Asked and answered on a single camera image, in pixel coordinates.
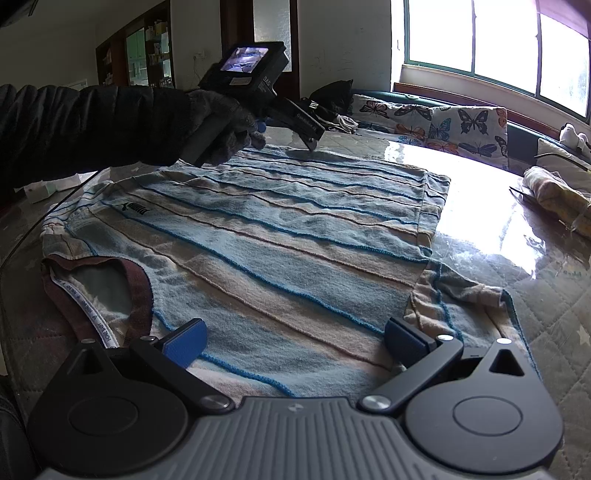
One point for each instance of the grey pillow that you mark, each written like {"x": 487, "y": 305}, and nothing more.
{"x": 563, "y": 159}

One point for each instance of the glass door display cabinet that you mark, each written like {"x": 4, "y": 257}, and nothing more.
{"x": 138, "y": 50}

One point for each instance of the blue sofa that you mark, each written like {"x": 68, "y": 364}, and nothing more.
{"x": 521, "y": 134}

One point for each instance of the person's left hand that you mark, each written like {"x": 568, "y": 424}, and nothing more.
{"x": 221, "y": 129}

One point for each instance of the person's dark clothing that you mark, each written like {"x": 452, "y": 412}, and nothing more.
{"x": 14, "y": 438}

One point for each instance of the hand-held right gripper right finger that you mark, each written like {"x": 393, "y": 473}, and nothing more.
{"x": 401, "y": 344}

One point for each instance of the dark wood glass door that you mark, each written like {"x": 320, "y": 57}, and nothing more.
{"x": 295, "y": 37}

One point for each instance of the white tissue packet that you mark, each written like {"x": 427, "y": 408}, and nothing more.
{"x": 51, "y": 190}

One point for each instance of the green framed window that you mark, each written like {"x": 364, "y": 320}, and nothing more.
{"x": 498, "y": 41}

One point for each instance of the black bag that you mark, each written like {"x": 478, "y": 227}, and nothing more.
{"x": 332, "y": 94}

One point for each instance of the thin black tool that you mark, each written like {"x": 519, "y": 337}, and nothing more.
{"x": 519, "y": 191}

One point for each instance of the white black plush toy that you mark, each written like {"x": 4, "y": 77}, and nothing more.
{"x": 575, "y": 136}

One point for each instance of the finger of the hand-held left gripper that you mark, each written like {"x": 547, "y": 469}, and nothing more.
{"x": 310, "y": 142}

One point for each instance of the butterfly print quilt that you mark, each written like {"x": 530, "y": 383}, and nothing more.
{"x": 392, "y": 117}

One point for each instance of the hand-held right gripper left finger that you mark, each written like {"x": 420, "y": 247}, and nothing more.
{"x": 187, "y": 345}

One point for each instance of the folded yellow cloth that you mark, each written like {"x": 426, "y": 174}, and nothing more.
{"x": 558, "y": 194}

